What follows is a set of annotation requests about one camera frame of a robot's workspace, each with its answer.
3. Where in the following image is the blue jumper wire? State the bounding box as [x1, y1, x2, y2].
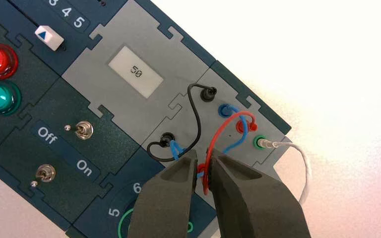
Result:
[170, 103, 249, 179]

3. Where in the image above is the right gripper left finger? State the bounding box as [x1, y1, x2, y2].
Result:
[128, 149, 198, 238]

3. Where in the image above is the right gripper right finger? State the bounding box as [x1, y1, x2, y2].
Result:
[207, 148, 312, 238]

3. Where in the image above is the green banana socket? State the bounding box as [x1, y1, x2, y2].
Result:
[253, 134, 267, 151]

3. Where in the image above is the red jumper wire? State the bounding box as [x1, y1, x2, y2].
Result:
[197, 111, 258, 196]

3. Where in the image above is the white jumper wire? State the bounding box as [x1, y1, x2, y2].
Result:
[258, 138, 312, 206]

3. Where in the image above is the teal push button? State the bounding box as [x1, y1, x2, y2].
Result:
[0, 82, 22, 116]

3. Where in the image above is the dark rotary knob green outline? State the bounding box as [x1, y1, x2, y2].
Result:
[117, 207, 194, 238]

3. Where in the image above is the black jumper wire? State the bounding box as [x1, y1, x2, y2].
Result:
[146, 83, 218, 163]

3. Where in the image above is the blue grey control box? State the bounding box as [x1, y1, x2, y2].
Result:
[0, 0, 292, 238]

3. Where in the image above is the white slider knob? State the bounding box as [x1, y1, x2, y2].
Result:
[34, 25, 64, 52]

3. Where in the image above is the white display screen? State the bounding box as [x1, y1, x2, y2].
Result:
[108, 45, 164, 99]

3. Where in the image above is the silver toggle switch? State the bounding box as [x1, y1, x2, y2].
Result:
[30, 164, 57, 188]
[63, 120, 94, 140]

